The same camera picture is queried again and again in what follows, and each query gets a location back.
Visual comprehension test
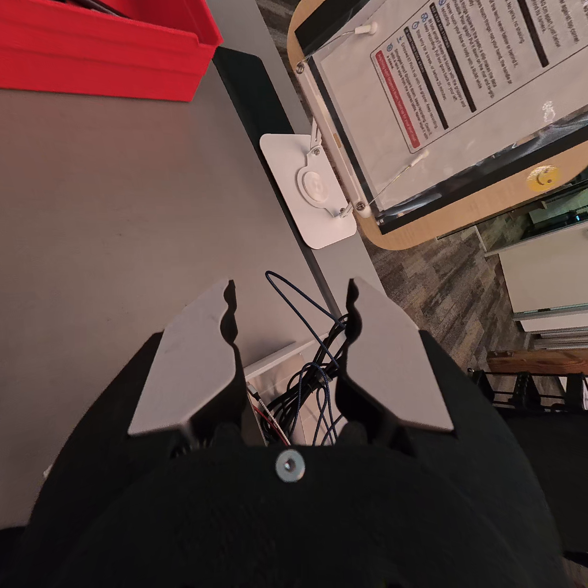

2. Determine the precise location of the bundle of black cables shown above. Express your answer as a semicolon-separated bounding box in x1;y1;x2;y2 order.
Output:
264;317;352;444

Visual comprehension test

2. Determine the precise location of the large red plastic bin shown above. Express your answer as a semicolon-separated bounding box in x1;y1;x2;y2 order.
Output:
0;0;224;103

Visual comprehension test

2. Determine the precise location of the printed instruction sheet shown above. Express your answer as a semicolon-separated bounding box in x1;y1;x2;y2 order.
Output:
317;0;588;217

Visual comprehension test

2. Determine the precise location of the blue braided usb cable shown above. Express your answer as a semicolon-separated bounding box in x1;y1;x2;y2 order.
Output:
265;271;350;446

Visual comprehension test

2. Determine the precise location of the wooden sign board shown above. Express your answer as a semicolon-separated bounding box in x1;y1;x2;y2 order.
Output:
287;0;588;251

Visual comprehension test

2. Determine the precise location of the red braided cable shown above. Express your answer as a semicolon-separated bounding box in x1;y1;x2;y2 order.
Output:
248;388;291;445

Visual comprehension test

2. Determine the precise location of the yellow smiley sticker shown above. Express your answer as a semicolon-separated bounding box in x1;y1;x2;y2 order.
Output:
527;165;560;192

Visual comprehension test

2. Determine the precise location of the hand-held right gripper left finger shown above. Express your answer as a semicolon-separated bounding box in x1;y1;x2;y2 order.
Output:
127;278;249;436

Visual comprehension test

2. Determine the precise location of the white stand base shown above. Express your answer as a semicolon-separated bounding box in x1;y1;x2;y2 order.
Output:
258;119;358;250

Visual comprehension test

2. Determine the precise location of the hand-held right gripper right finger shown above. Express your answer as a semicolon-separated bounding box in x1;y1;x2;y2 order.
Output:
335;277;455;432

